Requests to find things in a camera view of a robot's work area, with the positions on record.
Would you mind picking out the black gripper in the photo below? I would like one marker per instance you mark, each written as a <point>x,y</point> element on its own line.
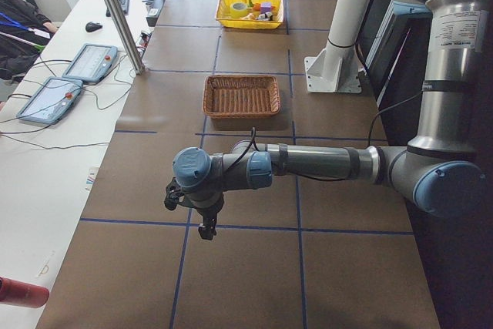
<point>208,212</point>

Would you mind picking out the yellow tape roll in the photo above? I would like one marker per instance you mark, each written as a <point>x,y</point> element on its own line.
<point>239,10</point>

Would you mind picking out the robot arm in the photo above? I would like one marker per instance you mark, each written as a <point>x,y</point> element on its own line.
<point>435,170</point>

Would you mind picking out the brown wicker basket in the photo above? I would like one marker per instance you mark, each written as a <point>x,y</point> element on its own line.
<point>241,96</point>

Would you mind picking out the yellow plastic basket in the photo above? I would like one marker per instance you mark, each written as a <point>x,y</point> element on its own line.
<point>224,18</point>

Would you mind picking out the near teach pendant tablet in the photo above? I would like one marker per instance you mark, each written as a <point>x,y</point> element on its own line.
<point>51,101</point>

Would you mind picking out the teach pendant tablet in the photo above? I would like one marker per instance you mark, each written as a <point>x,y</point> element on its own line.
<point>51,101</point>
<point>92,63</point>

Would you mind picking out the far teach pendant tablet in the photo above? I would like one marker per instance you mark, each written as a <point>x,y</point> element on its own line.
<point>92,63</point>

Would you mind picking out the white mounting pillar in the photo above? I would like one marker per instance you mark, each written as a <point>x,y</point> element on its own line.
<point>335,69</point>

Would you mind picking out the red cylinder bottle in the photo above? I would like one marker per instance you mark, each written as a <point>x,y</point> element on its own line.
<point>17,293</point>

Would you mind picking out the toy croissant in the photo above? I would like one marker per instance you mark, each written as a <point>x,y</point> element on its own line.
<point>250,16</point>

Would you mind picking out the panda toy figure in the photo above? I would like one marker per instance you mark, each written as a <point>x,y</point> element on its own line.
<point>266,16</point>

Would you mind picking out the toy carrot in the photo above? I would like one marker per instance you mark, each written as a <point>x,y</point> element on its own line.
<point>254,6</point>

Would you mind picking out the purple foam block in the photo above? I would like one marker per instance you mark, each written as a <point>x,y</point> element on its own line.
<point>265,7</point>

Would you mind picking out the black computer mouse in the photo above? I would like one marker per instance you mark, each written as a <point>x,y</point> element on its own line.
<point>92,27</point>

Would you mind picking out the seated person dark jacket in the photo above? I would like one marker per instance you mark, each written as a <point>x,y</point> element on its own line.
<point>23,29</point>

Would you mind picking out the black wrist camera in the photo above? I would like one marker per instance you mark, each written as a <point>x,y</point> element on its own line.
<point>174,196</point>

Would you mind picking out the aluminium frame post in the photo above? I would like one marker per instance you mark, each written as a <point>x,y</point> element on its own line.
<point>125,35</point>

